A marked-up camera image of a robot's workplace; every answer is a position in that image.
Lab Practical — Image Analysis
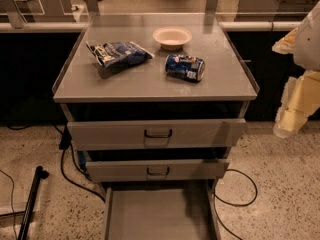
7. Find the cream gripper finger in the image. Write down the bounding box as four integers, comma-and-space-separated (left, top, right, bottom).
272, 28, 298, 54
273, 70, 320, 138

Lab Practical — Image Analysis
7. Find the blue pepsi can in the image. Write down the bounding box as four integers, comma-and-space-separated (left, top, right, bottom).
165, 54, 205, 82

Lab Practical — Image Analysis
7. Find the grey drawer cabinet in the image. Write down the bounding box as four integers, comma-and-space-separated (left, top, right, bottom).
54, 13, 257, 229

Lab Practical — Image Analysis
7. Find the top grey drawer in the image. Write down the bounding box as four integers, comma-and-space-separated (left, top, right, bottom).
68, 119, 246, 151

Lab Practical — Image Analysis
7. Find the middle grey drawer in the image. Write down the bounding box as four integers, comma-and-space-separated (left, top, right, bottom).
86, 159, 229, 182

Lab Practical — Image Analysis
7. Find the bottom grey open drawer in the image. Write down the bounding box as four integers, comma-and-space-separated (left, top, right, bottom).
101, 185, 220, 240

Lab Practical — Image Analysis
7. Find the white paper bowl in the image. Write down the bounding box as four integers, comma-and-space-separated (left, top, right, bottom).
153, 27, 192, 51

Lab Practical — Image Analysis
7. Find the blue chip bag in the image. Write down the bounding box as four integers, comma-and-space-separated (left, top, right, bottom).
86, 42, 154, 69

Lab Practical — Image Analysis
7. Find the black metal bar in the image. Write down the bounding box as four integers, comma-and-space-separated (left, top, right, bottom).
18, 166, 49, 240

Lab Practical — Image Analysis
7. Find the white horizontal rail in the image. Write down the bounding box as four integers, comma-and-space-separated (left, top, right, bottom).
0, 21, 303, 34

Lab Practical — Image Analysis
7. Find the black floor cable right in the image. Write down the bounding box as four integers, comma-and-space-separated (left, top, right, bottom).
213, 168, 259, 240

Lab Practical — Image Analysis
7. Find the black floor cable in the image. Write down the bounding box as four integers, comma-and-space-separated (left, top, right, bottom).
213, 168, 259, 240
51, 123, 106, 203

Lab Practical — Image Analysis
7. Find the black floor cable left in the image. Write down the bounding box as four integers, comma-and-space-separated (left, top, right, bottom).
51, 123, 106, 203

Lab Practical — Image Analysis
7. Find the thin black cable far left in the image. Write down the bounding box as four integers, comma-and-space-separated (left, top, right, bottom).
0, 169, 18, 240

